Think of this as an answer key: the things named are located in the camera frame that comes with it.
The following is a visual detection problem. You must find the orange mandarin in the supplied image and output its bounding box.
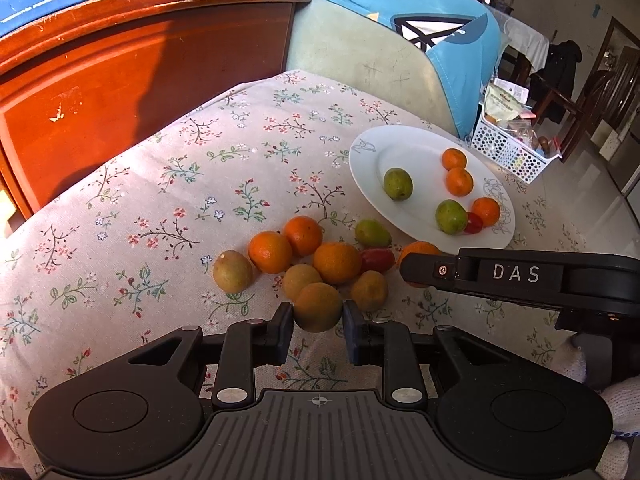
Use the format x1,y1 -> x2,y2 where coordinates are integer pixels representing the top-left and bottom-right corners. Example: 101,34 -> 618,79
313,241 -> 363,285
441,148 -> 468,171
445,168 -> 474,197
282,215 -> 324,257
248,230 -> 294,274
471,196 -> 501,226
396,241 -> 443,289

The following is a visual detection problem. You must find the white tablecloth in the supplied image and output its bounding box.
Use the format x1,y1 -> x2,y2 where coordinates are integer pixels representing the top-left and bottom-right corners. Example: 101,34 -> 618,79
492,5 -> 551,68

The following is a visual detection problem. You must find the wooden chair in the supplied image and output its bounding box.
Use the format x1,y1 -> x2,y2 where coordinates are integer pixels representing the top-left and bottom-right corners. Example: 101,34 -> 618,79
530,70 -> 640,161

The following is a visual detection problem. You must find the small green mango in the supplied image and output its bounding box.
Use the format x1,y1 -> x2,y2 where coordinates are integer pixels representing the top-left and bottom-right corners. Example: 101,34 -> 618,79
434,199 -> 469,235
354,218 -> 392,248

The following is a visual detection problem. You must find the pale snack bag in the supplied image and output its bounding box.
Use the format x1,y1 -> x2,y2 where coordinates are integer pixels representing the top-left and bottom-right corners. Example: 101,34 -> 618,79
482,82 -> 523,121

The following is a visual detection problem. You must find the small brown pear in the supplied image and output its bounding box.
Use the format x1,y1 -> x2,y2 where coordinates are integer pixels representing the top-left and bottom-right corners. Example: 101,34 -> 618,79
349,270 -> 389,312
293,282 -> 344,333
213,250 -> 254,292
282,264 -> 323,303

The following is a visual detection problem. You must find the person's right hand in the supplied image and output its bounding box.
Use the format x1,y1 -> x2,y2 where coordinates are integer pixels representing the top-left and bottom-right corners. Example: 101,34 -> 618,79
570,335 -> 640,480

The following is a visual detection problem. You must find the green lime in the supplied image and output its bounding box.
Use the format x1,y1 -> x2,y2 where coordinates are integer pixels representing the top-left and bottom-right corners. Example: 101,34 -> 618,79
383,168 -> 414,202

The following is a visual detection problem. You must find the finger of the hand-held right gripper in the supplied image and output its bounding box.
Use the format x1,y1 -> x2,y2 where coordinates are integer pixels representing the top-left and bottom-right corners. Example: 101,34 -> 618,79
398,253 -> 459,289

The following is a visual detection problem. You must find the wooden headboard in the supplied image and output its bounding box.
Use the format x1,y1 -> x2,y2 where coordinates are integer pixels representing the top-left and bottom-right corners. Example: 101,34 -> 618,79
0,0 -> 313,238

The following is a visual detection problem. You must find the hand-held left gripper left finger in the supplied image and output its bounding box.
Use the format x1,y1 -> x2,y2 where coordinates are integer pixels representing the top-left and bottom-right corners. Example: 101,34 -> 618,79
127,302 -> 295,410

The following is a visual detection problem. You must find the black jacket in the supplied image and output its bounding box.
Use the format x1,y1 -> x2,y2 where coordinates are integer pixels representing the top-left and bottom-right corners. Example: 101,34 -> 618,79
532,40 -> 583,126

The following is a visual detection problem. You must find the white plate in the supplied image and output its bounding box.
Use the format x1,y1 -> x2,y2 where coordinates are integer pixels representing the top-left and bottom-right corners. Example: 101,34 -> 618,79
348,125 -> 517,250

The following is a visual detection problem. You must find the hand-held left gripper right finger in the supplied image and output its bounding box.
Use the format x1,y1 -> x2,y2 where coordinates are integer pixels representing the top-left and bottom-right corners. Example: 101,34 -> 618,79
344,300 -> 511,407

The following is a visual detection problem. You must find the floral bed sheet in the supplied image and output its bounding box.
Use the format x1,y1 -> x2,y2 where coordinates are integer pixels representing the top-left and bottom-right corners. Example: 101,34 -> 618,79
0,70 -> 588,480

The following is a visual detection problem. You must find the pale green cushion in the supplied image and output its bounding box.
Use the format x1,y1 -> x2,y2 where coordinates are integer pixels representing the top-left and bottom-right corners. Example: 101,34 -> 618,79
285,0 -> 463,136

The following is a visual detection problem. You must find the white perforated basket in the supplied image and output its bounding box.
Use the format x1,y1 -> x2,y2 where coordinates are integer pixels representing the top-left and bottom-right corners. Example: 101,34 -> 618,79
470,110 -> 561,183

